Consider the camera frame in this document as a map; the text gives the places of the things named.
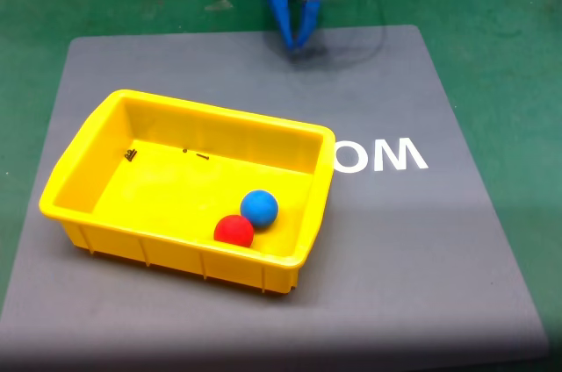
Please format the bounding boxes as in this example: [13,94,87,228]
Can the grey foam mat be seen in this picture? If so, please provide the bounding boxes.
[0,24,552,364]

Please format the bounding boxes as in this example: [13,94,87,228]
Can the blue ball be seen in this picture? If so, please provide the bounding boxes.
[240,190,280,228]

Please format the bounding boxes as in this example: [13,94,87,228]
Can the yellow plastic bin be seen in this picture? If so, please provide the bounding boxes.
[38,89,337,295]

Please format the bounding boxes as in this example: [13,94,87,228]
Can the red ball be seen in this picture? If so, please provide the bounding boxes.
[213,214,256,249]

